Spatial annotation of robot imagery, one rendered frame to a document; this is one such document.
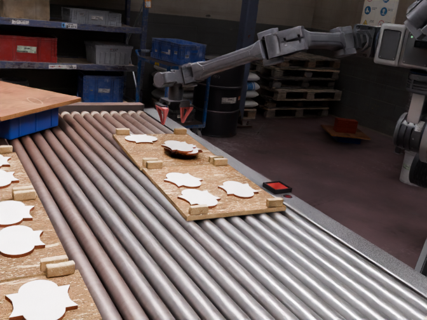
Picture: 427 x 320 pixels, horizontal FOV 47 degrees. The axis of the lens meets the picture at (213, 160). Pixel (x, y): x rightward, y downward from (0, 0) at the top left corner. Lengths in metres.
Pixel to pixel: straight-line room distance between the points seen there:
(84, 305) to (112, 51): 5.19
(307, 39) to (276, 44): 0.10
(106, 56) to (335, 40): 4.50
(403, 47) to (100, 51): 4.48
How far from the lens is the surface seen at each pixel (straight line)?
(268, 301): 1.15
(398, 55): 2.02
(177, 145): 1.95
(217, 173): 1.81
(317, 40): 1.70
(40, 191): 1.61
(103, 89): 6.15
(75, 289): 1.10
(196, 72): 1.82
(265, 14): 7.85
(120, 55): 6.14
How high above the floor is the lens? 1.54
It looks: 18 degrees down
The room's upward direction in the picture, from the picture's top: 7 degrees clockwise
